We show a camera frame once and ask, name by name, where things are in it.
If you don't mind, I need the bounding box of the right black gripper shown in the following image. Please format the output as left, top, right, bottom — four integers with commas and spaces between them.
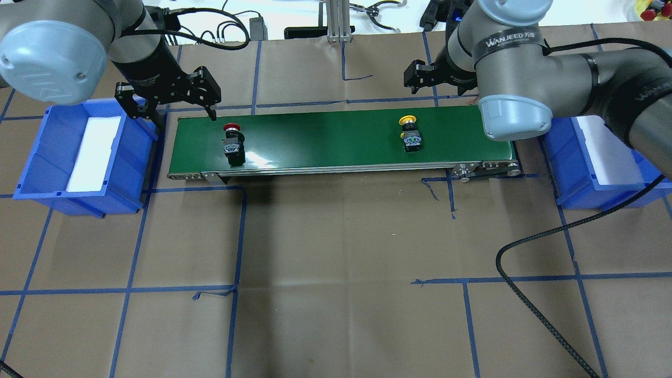
434, 45, 478, 96

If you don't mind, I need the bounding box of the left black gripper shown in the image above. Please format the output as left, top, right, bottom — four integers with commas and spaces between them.
112, 45, 222, 132

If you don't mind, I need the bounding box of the red push button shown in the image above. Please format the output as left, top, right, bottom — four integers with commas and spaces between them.
222, 123, 246, 167

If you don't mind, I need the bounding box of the yellow push button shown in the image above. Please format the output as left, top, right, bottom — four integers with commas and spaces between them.
399, 115, 423, 153

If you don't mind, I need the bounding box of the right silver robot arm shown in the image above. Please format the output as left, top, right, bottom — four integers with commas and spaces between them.
432, 1, 670, 177

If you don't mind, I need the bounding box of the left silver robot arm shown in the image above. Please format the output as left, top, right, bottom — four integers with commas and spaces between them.
1, 1, 222, 124

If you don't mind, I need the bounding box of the yellow plate of buttons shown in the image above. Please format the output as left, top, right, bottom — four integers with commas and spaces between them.
633, 1, 671, 22

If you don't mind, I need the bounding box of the green conveyor belt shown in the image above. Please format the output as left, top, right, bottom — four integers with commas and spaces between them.
166, 106, 519, 180

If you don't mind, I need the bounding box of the grabber reach tool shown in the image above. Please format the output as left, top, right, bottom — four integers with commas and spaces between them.
349, 1, 407, 34

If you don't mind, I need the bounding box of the black power adapter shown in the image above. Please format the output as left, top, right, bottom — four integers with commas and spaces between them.
249, 16, 268, 41

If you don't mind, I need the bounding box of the left blue storage bin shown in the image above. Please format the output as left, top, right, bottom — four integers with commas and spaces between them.
13, 99, 158, 218

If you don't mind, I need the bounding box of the blue storage bin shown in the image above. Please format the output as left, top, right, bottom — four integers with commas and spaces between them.
13, 99, 158, 218
544, 115, 662, 211

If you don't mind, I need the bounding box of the left white foam pad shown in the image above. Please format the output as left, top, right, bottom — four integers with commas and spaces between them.
66, 117, 121, 192

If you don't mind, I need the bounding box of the white foam pad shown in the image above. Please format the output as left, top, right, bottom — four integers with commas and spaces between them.
575, 115, 644, 186
66, 117, 121, 192

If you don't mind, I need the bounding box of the right blue storage bin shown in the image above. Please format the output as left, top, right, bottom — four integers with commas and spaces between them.
544, 115, 662, 211

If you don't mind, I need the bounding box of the right white foam pad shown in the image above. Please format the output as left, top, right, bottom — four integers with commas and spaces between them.
575, 115, 644, 186

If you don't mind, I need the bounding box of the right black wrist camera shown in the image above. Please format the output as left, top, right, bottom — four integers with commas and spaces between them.
403, 59, 446, 95

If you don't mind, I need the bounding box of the aluminium frame post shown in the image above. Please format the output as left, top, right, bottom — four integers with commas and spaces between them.
324, 0, 352, 43

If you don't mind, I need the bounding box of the black handle bar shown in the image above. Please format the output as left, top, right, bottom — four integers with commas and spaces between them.
283, 26, 328, 40

